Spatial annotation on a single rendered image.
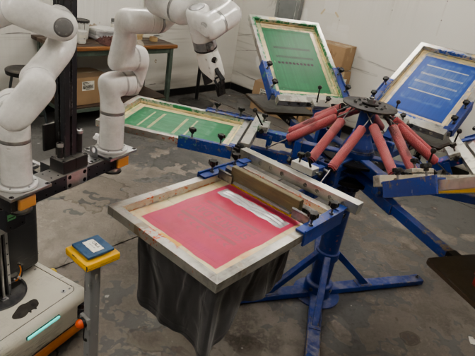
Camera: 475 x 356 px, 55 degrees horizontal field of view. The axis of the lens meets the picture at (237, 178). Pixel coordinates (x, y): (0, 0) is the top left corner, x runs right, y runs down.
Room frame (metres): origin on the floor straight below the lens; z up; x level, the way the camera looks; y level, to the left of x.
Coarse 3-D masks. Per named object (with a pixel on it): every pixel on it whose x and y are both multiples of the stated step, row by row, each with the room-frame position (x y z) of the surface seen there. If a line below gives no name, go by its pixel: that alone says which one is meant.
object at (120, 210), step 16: (160, 192) 1.67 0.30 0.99; (176, 192) 1.72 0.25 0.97; (112, 208) 1.48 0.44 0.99; (128, 208) 1.53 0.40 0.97; (320, 208) 1.79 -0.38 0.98; (128, 224) 1.42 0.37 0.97; (144, 224) 1.41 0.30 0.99; (144, 240) 1.36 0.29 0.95; (160, 240) 1.32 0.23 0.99; (288, 240) 1.47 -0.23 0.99; (176, 256) 1.26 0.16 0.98; (256, 256) 1.32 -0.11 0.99; (272, 256) 1.37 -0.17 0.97; (192, 272) 1.21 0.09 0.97; (208, 272) 1.19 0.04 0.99; (224, 272) 1.21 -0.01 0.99; (240, 272) 1.23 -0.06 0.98
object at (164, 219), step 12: (216, 192) 1.82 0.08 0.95; (240, 192) 1.86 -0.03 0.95; (180, 204) 1.66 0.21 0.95; (192, 204) 1.67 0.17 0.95; (228, 204) 1.73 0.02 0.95; (144, 216) 1.52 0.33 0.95; (156, 216) 1.53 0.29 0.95; (168, 216) 1.55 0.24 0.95; (168, 228) 1.46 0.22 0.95; (180, 228) 1.47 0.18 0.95; (192, 228) 1.49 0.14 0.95
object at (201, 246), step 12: (264, 204) 1.78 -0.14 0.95; (240, 216) 1.64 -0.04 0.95; (252, 216) 1.66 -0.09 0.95; (288, 216) 1.71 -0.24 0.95; (264, 228) 1.58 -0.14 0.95; (276, 228) 1.60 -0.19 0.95; (288, 228) 1.61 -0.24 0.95; (180, 240) 1.40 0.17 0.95; (192, 240) 1.41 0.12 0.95; (204, 240) 1.42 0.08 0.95; (252, 240) 1.48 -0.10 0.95; (264, 240) 1.49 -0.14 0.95; (192, 252) 1.33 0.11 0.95; (204, 252) 1.35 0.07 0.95; (216, 252) 1.36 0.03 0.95; (228, 252) 1.37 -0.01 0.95; (240, 252) 1.39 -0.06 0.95; (216, 264) 1.29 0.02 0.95
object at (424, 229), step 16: (368, 192) 2.24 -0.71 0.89; (384, 208) 2.10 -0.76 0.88; (400, 208) 2.04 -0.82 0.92; (416, 224) 1.90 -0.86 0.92; (432, 240) 1.79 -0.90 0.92; (448, 256) 1.62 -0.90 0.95; (464, 256) 1.64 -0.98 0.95; (448, 272) 1.50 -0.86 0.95; (464, 272) 1.52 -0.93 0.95; (464, 288) 1.41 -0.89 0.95
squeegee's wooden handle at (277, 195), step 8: (232, 168) 1.90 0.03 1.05; (240, 168) 1.89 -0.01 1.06; (240, 176) 1.86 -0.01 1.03; (248, 176) 1.84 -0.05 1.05; (256, 176) 1.83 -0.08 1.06; (248, 184) 1.83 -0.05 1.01; (256, 184) 1.81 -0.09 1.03; (264, 184) 1.78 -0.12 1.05; (272, 184) 1.78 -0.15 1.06; (256, 192) 1.80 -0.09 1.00; (264, 192) 1.77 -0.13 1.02; (272, 192) 1.75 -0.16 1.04; (280, 192) 1.73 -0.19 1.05; (288, 192) 1.73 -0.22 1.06; (272, 200) 1.75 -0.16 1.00; (280, 200) 1.72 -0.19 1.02; (288, 200) 1.70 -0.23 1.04; (296, 200) 1.68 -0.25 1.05; (288, 208) 1.69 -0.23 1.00
